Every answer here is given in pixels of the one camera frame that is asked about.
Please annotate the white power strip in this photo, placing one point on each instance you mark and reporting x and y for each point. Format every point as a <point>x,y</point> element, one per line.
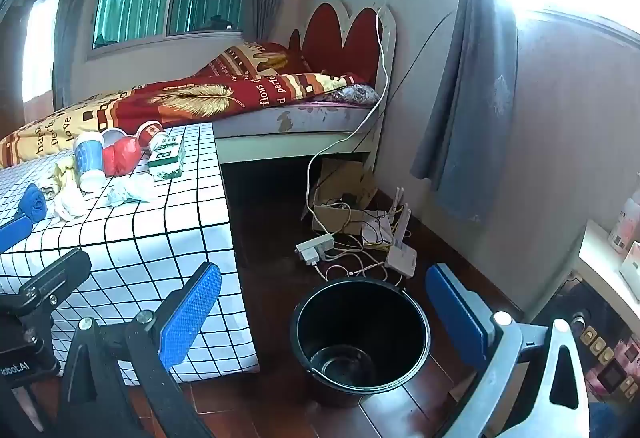
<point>315,248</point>

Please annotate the white router with antennas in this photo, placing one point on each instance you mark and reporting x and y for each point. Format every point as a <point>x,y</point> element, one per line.
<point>400,258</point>

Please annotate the blue cloth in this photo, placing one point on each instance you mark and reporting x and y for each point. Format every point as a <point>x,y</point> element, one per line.
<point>35,200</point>

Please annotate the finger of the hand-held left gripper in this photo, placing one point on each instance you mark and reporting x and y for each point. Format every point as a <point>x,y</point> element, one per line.
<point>14,232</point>
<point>55,278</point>

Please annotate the floral pillow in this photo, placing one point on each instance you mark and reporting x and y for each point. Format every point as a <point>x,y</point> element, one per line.
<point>357,93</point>

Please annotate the bed with red blanket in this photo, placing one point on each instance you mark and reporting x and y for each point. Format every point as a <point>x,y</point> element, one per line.
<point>200,92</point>

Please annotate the dark decorated cabinet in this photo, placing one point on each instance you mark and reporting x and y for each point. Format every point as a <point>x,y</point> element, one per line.
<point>600,348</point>

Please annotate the white desk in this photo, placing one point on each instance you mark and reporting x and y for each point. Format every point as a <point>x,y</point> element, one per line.
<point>600,258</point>

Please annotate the blue and white paper cup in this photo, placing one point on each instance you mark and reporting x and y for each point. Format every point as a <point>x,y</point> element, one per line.
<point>89,157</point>

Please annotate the bright side window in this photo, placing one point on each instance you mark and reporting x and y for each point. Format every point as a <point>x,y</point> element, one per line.
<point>42,42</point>

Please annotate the red heart-shaped headboard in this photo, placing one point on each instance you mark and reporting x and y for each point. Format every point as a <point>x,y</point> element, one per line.
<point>325,37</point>

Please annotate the red plastic bag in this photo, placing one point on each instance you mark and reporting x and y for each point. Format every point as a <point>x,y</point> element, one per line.
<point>122,157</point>

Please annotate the white paper sheet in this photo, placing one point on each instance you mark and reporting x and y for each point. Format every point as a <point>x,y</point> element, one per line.
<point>377,228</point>

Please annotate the white and pink bottle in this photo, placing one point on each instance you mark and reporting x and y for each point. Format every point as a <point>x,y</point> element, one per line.
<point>625,218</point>

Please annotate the white checked tablecloth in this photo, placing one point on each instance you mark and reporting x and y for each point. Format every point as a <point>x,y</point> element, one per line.
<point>150,228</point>

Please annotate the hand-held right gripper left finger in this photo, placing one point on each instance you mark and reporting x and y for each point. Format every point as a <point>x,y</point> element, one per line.
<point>190,313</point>

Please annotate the red paper cup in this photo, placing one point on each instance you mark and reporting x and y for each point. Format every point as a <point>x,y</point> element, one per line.
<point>147,132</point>

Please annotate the yellow wrapper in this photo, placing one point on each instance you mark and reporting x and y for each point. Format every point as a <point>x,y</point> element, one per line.
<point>64,170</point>

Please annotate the open cardboard box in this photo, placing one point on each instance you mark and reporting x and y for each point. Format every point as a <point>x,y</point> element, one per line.
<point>345,183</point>

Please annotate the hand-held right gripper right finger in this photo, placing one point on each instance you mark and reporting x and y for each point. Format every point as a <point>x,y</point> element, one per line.
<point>455,313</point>

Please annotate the black plastic bucket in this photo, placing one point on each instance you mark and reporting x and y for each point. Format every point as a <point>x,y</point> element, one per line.
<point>310,318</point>

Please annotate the white and pink box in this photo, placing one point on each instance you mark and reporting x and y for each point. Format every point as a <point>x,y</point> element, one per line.
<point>632,265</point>

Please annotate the person's leg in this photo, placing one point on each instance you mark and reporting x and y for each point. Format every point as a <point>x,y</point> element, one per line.
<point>615,423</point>

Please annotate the white tissue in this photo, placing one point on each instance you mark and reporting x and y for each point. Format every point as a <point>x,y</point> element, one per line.
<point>132,192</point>
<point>70,205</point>

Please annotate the green and white carton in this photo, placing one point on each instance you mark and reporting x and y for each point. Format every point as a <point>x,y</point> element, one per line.
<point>165,157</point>

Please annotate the white bed with mattress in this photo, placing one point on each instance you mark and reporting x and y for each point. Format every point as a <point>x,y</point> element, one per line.
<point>280,137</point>

